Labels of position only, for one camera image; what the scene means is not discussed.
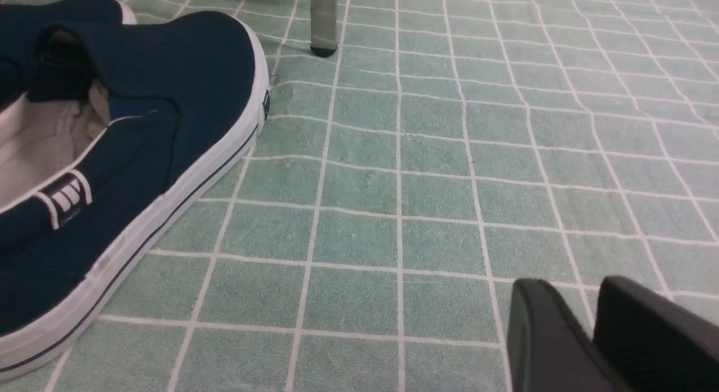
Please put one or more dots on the navy slip-on shoe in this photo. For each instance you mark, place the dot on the navy slip-on shoe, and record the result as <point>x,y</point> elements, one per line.
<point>88,186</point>
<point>43,61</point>

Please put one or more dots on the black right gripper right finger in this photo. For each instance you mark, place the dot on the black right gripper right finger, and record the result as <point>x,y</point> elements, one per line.
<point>654,344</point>

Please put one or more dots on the green checked floor mat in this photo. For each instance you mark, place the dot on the green checked floor mat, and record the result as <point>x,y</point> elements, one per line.
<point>370,240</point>

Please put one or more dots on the navy slip-on shoe left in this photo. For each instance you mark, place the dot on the navy slip-on shoe left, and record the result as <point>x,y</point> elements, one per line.
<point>43,61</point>

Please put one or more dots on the metal shoe rack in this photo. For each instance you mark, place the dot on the metal shoe rack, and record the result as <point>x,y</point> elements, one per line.
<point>324,20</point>

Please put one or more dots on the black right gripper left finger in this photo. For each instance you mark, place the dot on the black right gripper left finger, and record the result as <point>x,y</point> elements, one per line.
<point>548,349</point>

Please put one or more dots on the navy slip-on shoe right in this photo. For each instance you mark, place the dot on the navy slip-on shoe right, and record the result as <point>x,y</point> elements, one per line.
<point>88,186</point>

